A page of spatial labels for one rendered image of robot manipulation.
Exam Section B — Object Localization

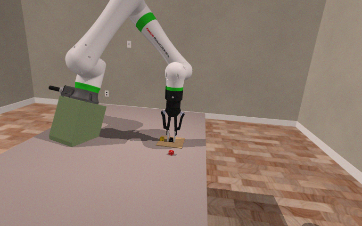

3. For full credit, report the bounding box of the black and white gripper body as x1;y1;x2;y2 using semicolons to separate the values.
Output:
165;100;181;117

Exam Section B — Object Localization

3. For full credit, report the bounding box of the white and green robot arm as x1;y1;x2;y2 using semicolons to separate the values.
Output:
49;0;192;104

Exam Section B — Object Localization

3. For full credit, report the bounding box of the tan flat mat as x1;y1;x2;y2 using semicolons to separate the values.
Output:
156;136;185;149

